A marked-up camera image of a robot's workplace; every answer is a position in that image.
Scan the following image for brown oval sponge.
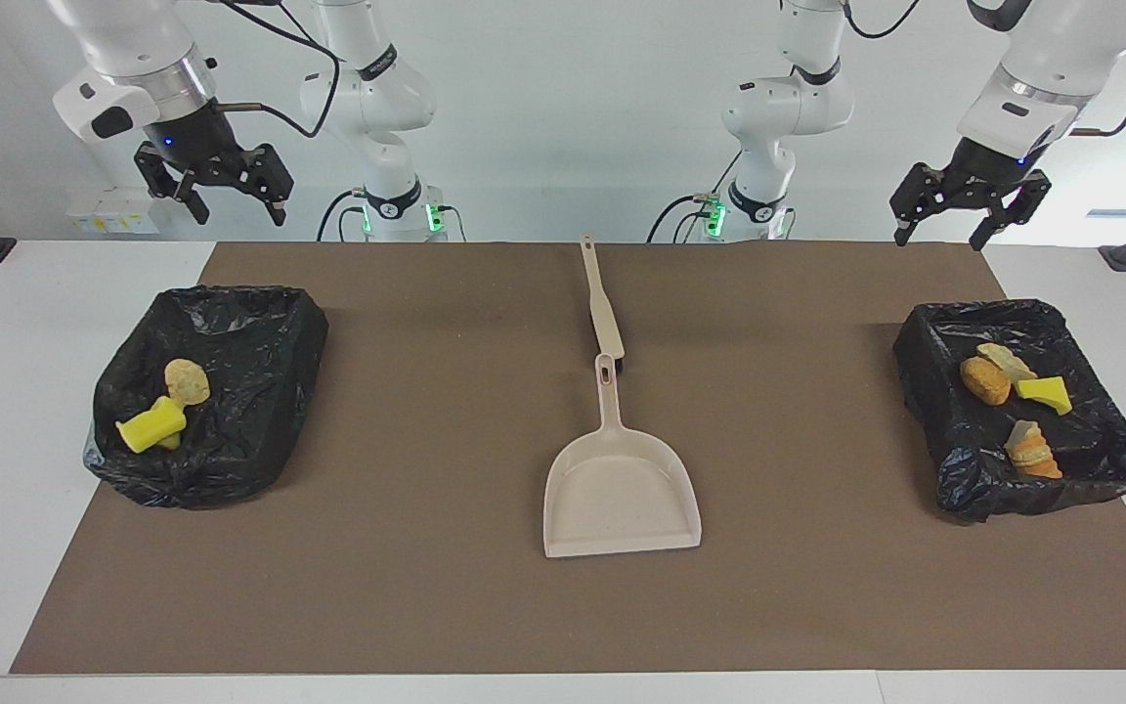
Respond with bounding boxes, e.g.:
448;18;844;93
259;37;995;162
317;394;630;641
960;356;1012;407

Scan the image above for large yellow sponge piece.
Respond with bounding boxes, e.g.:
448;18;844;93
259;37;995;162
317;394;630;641
116;395;188;455

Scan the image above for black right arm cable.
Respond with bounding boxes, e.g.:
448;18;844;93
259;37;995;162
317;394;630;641
201;0;342;139

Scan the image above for brown table mat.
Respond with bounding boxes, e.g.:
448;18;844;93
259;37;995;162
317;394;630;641
9;242;1126;676

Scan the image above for rounded beige foam chunk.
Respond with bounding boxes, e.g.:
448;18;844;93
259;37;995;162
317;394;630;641
164;359;212;409

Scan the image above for black left base cable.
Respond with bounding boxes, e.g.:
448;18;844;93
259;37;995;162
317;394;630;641
649;191;720;242

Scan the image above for small yellow sponge wedge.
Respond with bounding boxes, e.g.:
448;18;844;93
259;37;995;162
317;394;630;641
1016;376;1073;417

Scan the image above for beige plastic dustpan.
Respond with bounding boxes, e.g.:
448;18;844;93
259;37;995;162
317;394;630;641
542;353;703;559

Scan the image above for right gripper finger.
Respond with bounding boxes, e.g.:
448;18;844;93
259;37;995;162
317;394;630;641
179;172;211;226
250;182;289;228

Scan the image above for black right base cable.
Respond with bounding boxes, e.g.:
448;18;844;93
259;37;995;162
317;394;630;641
317;189;368;242

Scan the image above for bin with black bag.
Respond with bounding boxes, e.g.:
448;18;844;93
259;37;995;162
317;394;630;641
892;298;1126;524
84;285;329;509

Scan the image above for large white box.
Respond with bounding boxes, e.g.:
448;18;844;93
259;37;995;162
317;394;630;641
94;186;173;236

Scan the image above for blocky beige foam chunk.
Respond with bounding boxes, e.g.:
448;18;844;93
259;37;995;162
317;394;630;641
1004;419;1064;480

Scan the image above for beige hand brush black bristles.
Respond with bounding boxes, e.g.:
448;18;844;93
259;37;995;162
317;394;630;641
580;235;627;377

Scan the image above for black base cable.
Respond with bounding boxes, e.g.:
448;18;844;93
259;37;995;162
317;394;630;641
649;191;720;242
317;189;368;242

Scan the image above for pale yellow foam chunk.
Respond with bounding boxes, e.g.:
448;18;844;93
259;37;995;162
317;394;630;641
975;342;1039;384

